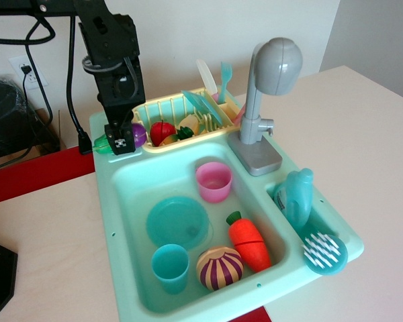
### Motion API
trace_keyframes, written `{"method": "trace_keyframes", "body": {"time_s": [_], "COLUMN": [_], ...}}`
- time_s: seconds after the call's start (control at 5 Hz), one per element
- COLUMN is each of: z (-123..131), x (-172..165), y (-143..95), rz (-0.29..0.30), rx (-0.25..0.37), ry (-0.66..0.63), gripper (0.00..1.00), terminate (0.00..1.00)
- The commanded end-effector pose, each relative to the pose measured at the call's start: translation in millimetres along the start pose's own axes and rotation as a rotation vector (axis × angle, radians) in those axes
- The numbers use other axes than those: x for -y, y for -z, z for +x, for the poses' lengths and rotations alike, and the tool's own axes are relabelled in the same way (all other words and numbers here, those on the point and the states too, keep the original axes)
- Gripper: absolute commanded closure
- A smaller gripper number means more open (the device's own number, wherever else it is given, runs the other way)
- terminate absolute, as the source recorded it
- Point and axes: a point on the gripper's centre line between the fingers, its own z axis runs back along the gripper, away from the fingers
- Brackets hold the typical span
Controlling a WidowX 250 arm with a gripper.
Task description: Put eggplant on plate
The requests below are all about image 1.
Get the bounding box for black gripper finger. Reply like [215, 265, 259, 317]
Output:
[111, 122, 135, 155]
[104, 124, 117, 150]

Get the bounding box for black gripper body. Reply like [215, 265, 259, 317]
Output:
[95, 58, 146, 126]

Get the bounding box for purple toy eggplant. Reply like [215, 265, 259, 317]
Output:
[93, 123, 147, 154]

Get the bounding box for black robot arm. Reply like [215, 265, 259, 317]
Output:
[0, 1, 146, 155]

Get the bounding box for teal plate in rack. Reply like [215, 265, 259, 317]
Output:
[181, 91, 222, 125]

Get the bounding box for teal plastic plate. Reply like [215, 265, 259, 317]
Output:
[146, 196, 210, 250]

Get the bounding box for red toy apple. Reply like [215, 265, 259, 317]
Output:
[150, 121, 177, 146]

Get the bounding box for yellow dish rack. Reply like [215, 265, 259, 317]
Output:
[133, 88, 242, 153]

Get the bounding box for yellow toy vegetable pieces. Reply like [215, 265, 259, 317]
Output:
[159, 114, 199, 146]

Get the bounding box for white plastic knife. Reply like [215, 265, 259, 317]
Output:
[196, 59, 218, 95]

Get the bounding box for black bin bag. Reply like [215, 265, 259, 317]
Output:
[0, 78, 60, 169]

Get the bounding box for pink plastic cup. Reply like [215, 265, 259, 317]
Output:
[195, 162, 233, 203]

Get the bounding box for teal plastic fork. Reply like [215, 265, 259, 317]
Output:
[218, 62, 233, 104]

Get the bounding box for pink plastic utensil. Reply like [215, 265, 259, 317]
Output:
[210, 92, 247, 124]

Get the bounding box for mint green toy sink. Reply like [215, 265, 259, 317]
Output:
[88, 93, 365, 322]

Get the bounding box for teal plastic cup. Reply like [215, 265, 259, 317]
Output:
[151, 244, 189, 294]

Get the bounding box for grey toy faucet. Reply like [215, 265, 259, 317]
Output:
[228, 38, 303, 176]

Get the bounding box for purple striped toy onion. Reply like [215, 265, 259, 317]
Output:
[196, 246, 244, 291]

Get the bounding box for orange toy carrot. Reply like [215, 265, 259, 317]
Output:
[226, 211, 272, 272]

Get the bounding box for teal toy soap bottle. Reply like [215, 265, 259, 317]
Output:
[273, 168, 314, 232]

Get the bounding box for teal dish brush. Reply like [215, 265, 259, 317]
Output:
[302, 232, 348, 275]

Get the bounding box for black cable with plug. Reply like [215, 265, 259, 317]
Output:
[65, 15, 94, 156]

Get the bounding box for black power cord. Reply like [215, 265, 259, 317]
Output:
[0, 16, 56, 125]

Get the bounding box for white wall outlet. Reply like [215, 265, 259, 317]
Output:
[8, 55, 49, 90]

